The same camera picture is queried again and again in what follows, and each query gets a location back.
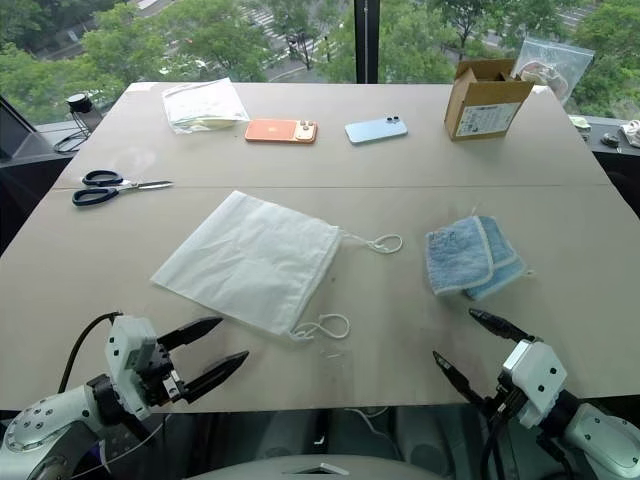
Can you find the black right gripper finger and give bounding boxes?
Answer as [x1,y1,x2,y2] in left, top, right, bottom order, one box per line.
[431,350,486,405]
[468,307,544,344]

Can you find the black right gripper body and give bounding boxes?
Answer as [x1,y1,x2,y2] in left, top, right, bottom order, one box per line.
[480,370,525,420]

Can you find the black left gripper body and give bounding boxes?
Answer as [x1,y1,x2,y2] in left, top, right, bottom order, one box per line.
[135,338,190,407]

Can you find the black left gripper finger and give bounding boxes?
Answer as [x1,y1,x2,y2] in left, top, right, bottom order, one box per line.
[178,350,250,404]
[156,316,224,359]

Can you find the blue folded towel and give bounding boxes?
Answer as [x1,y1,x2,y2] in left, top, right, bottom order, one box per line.
[424,213,535,303]

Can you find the clear plastic packet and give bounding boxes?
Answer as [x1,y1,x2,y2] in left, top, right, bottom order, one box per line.
[161,77,251,136]

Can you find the clear zip plastic bag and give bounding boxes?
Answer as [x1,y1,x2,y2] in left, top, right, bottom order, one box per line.
[513,38,596,107]

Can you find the orange smartphone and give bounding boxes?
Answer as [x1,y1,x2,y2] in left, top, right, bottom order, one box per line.
[244,117,320,148]

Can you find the open cardboard box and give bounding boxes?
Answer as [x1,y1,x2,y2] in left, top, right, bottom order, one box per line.
[443,58,536,143]

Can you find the light blue smartphone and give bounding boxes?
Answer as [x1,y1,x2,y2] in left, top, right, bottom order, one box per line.
[343,113,409,147]

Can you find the white crumpled cloth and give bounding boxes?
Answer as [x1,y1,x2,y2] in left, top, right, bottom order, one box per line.
[618,119,640,149]

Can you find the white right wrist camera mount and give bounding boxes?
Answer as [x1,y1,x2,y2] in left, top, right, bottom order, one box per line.
[498,338,569,429]

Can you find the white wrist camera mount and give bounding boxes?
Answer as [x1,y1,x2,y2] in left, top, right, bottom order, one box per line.
[498,338,569,429]
[105,314,174,421]

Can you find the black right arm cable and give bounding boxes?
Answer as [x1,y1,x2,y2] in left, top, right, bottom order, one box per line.
[480,384,516,480]

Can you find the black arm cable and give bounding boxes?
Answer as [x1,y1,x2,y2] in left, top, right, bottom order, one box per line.
[58,311,124,394]
[480,384,516,480]

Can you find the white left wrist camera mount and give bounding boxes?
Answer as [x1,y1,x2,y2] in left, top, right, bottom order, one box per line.
[105,314,174,421]

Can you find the white drawstring bag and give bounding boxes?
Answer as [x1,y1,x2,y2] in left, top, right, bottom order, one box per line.
[149,190,404,347]

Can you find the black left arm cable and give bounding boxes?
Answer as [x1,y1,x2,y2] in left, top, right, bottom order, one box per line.
[58,311,124,394]

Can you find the thin white cable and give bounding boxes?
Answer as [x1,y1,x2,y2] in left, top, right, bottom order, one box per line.
[343,406,390,432]

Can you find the dark blue handled scissors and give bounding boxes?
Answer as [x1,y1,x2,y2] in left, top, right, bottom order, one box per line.
[71,169,174,208]

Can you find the black device on wire stand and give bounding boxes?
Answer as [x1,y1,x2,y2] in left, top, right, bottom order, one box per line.
[53,91,104,154]

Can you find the black window frame post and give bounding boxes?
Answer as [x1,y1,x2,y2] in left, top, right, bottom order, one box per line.
[353,0,380,84]

